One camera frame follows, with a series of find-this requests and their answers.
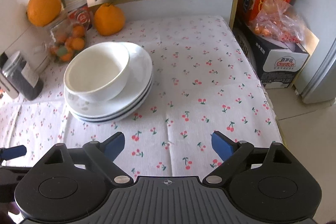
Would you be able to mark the plain white plate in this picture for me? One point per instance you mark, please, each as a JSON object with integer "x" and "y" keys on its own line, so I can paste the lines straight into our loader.
{"x": 139, "y": 64}

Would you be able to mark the silver refrigerator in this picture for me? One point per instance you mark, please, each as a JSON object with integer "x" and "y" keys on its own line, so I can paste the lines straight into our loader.
{"x": 323, "y": 69}

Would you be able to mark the white countertop appliance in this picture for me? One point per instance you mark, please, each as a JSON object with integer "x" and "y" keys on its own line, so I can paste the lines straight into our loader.
{"x": 18, "y": 29}

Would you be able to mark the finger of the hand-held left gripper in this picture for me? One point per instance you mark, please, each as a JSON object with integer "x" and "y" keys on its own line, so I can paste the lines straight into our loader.
{"x": 13, "y": 152}

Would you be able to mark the cluster of small oranges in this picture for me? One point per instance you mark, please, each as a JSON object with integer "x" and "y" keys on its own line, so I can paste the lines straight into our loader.
{"x": 76, "y": 43}

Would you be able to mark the cherry print tablecloth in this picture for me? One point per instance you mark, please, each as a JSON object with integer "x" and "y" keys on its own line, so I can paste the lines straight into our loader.
{"x": 197, "y": 69}

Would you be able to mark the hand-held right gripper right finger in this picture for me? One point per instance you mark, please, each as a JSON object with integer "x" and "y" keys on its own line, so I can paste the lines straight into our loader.
{"x": 223, "y": 145}

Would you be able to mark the blue patterned plate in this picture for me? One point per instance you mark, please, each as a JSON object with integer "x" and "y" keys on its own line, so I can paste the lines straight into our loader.
{"x": 126, "y": 113}
{"x": 125, "y": 116}

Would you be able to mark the dark jar with silver lid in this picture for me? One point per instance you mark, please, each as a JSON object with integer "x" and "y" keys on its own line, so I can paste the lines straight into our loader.
{"x": 29, "y": 85}

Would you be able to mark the large orange with leaves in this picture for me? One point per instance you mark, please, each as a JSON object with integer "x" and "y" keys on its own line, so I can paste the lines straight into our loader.
{"x": 43, "y": 10}

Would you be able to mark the wooden shelf stand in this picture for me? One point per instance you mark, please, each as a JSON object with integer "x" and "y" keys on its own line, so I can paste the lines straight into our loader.
{"x": 170, "y": 6}

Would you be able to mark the round white bowl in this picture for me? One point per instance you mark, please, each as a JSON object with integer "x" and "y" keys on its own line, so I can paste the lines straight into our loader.
{"x": 110, "y": 90}

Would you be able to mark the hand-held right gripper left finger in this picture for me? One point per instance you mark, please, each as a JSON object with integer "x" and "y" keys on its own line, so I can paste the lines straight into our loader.
{"x": 115, "y": 145}

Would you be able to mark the large orange with stem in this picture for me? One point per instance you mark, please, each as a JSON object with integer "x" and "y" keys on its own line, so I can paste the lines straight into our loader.
{"x": 109, "y": 20}

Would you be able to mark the dark cardboard box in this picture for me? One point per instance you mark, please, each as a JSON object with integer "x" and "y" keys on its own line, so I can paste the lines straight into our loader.
{"x": 278, "y": 74}

